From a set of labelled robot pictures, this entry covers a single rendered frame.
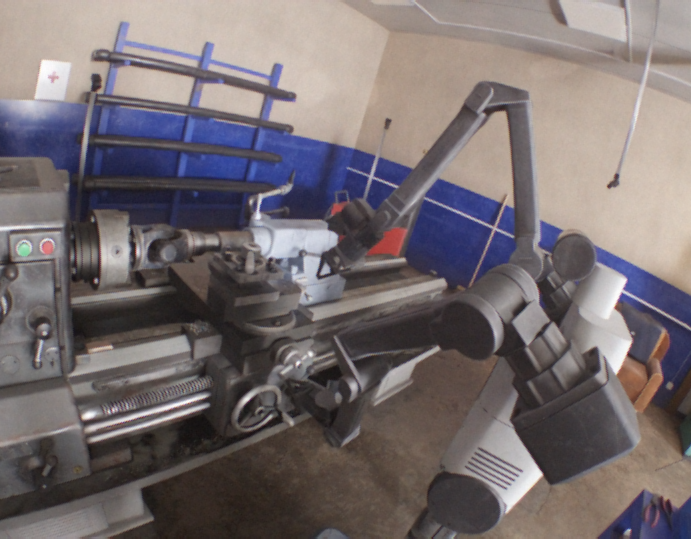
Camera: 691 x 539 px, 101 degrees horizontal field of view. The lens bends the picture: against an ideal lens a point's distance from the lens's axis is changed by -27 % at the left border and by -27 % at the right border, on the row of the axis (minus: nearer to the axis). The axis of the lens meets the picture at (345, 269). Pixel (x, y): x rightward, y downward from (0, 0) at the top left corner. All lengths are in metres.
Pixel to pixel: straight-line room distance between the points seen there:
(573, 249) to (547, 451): 0.28
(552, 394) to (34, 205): 1.00
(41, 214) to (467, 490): 1.03
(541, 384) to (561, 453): 0.09
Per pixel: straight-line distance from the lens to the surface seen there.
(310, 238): 1.66
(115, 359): 1.24
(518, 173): 0.88
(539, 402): 0.45
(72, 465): 1.24
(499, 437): 0.66
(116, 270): 1.20
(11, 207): 0.97
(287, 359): 1.28
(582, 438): 0.46
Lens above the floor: 1.60
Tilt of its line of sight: 20 degrees down
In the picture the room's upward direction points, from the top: 17 degrees clockwise
